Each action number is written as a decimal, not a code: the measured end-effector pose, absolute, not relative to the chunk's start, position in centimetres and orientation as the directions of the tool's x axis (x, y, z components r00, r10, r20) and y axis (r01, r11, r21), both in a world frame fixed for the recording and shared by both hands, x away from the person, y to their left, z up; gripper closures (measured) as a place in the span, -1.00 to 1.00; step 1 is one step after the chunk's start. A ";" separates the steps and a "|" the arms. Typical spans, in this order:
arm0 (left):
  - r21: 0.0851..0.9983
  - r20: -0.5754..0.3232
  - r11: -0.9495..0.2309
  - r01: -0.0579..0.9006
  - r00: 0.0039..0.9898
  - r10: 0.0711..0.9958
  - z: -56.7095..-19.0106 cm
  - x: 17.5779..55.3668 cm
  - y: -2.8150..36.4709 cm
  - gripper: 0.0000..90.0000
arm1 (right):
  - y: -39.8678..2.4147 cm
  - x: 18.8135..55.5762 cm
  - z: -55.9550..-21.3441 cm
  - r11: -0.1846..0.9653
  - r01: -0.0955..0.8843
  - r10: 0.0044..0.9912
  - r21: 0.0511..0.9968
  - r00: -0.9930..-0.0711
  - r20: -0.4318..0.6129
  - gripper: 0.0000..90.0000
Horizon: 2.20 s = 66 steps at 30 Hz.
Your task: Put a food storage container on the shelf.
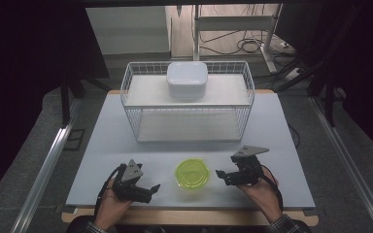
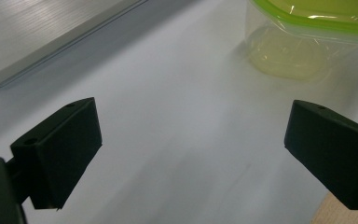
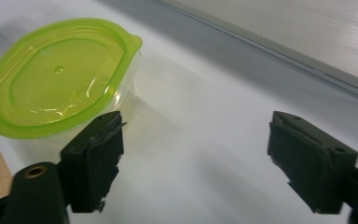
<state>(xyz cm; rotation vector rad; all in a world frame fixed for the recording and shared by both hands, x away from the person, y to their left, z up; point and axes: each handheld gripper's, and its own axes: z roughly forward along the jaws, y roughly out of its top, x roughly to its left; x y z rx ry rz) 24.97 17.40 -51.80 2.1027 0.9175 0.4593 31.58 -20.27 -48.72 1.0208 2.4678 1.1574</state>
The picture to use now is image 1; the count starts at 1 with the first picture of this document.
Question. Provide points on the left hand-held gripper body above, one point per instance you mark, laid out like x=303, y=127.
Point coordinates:
x=131, y=173

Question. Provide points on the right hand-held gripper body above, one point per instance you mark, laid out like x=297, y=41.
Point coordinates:
x=249, y=161

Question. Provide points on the white square lidded box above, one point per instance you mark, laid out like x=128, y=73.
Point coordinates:
x=187, y=77

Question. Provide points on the person's right hand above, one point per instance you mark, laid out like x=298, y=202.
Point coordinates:
x=262, y=194

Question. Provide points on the person's left hand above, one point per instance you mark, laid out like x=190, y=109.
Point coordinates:
x=110, y=207

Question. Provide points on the black stand leg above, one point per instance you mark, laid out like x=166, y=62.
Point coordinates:
x=65, y=103
x=329, y=103

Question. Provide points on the white power strip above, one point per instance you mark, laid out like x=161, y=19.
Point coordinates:
x=294, y=73

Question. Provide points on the dark curtain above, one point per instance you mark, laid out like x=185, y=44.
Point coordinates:
x=22, y=81
x=362, y=64

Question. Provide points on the white panel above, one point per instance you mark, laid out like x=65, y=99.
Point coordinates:
x=126, y=29

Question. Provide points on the aluminium rail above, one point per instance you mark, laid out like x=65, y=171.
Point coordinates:
x=353, y=161
x=42, y=174

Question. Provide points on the white metal desk frame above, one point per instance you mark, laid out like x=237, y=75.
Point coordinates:
x=236, y=22

